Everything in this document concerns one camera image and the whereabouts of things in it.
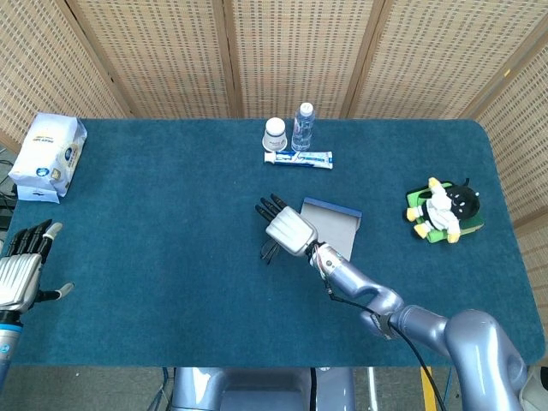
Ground teal table cloth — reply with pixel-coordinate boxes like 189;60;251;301
8;118;547;369

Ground woven bamboo screen panel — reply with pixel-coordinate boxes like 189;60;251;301
222;0;382;120
0;0;132;151
346;0;548;120
468;38;548;369
68;0;239;120

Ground black eyeglasses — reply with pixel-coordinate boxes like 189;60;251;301
259;239;283;263

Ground white paper cup blue band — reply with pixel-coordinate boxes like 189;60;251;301
261;117;288;153

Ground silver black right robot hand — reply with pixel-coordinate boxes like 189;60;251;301
254;193;320;258

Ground black white yellow plush toy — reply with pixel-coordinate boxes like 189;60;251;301
405;176;481;245

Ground black cables bundle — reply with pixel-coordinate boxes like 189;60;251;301
0;158;19;230

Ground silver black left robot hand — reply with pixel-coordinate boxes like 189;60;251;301
0;219;75;313

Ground blue cardboard glasses case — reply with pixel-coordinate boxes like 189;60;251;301
299;196;363;262

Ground grey-blue robot torso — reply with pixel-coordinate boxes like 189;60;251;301
170;366;356;411

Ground clear plastic water bottle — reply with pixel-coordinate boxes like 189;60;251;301
291;102;316;152

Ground large white tissue pack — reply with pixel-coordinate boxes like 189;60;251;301
7;112;89;198

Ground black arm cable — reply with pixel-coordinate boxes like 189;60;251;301
327;289;449;411

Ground white blue toothpaste tube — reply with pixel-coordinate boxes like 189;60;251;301
263;150;336;169

